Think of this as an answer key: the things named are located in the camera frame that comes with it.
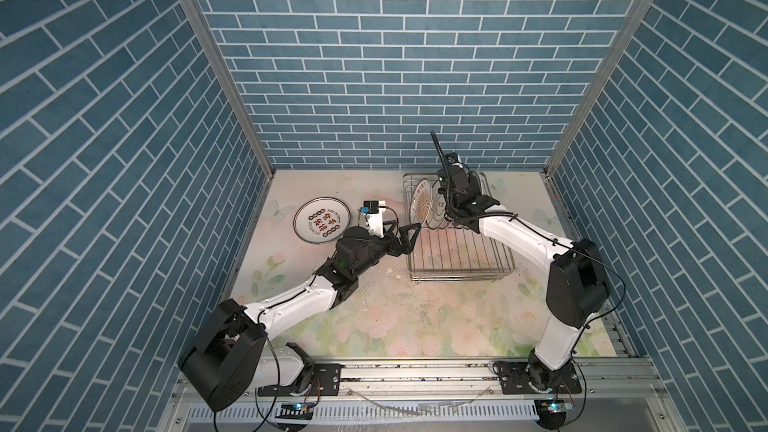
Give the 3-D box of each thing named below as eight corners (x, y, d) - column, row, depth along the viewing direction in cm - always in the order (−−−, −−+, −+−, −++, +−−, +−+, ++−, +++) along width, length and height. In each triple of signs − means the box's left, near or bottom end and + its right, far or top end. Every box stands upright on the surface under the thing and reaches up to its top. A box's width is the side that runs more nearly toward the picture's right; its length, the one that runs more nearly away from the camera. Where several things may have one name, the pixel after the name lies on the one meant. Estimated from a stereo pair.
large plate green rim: (290, 243, 101) (287, 237, 98) (301, 204, 112) (299, 197, 109) (346, 243, 101) (345, 237, 98) (351, 204, 112) (350, 197, 109)
